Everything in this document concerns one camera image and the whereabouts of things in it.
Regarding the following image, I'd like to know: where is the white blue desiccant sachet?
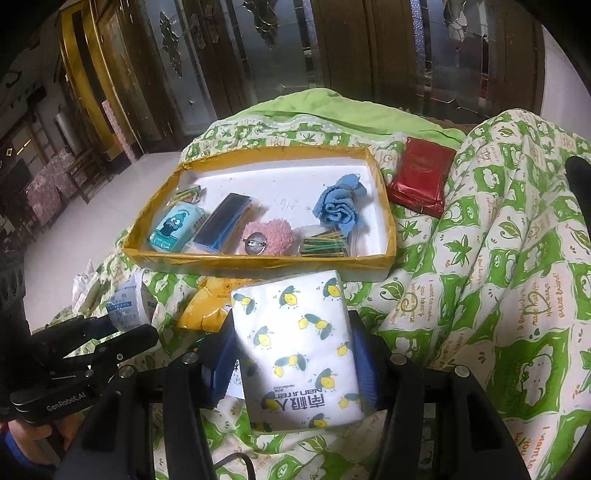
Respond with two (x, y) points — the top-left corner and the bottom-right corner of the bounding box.
(106, 269), (157, 332)

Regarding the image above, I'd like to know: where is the yellow snack packet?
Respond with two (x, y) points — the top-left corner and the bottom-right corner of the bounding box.
(177, 277), (256, 333)

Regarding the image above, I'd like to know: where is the blue cartoon tissue pack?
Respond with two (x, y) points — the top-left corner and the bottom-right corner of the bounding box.
(147, 201), (206, 253)

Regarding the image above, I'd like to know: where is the white lemon print tissue pack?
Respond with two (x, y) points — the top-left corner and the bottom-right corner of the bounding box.
(231, 271), (365, 432)

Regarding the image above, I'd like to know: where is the dark blue stick pack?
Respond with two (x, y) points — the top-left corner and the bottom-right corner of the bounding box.
(185, 193), (253, 255)

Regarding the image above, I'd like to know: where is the small bag of coloured sticks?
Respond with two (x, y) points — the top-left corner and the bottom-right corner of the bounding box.
(165, 185), (205, 208)

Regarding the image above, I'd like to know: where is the bag of green sticks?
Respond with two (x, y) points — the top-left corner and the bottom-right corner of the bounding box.
(295, 225), (363, 258)

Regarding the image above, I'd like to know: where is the blue cloth toy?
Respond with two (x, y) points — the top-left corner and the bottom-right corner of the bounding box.
(312, 174), (367, 237)

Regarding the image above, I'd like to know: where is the person's left hand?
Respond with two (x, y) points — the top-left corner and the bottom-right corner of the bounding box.
(1, 413), (84, 466)

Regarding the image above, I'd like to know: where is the wooden chair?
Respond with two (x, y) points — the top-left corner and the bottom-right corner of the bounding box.
(25, 147), (109, 227)

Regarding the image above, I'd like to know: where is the yellow taped foam tray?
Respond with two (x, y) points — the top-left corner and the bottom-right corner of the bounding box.
(122, 146), (397, 282)

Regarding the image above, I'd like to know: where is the wooden glass double door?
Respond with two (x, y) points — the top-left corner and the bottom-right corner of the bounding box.
(90, 0), (324, 153)

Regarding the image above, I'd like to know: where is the wooden glass side door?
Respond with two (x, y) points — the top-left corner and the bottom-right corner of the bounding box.
(311, 0), (545, 124)

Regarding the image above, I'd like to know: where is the golden door frame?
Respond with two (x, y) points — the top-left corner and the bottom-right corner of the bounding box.
(58, 1), (141, 163)

